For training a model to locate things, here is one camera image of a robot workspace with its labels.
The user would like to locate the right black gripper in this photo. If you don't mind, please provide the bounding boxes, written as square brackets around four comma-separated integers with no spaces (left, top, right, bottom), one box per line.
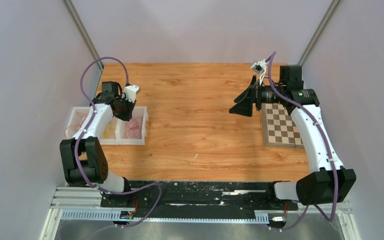
[229,75,286,117]

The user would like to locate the dark red thin cable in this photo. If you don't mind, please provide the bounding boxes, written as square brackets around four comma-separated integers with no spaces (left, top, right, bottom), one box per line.
[123,115,146,140]

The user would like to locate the orange thin cable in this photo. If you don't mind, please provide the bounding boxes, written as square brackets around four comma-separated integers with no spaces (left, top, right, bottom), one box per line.
[64,111,90,139]

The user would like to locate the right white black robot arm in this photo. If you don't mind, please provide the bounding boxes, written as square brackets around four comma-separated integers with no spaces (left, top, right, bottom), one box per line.
[229,61,357,209]

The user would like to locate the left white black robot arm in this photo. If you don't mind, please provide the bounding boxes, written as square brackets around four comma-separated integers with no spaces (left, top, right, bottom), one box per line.
[59,81,141,207]

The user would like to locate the white plastic two-compartment bin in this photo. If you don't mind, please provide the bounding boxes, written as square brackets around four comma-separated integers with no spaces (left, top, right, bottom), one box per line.
[64,106,149,146]

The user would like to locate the wooden chessboard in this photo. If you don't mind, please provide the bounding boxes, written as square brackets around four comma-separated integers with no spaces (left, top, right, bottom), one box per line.
[260,103,304,149]

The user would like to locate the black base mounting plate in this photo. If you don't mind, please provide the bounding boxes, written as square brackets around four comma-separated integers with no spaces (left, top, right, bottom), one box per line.
[99,181,298,221]

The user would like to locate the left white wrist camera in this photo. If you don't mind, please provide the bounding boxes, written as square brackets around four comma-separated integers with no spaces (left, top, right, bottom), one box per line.
[123,84,141,103]

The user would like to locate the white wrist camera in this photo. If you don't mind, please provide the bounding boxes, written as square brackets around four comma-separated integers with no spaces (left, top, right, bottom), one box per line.
[250,59,268,85]
[123,84,141,103]

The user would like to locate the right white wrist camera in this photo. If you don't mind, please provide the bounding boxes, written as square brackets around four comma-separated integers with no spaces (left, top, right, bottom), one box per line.
[250,59,268,85]

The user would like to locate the aluminium frame rail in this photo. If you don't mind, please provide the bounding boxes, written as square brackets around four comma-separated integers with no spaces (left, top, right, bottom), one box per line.
[50,186,353,215]

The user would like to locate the white slotted cable duct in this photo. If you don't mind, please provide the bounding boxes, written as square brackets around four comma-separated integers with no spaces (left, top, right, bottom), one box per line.
[60,210,270,224]

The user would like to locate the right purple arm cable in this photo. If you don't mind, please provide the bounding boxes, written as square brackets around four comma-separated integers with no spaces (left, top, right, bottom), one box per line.
[266,51,340,232]

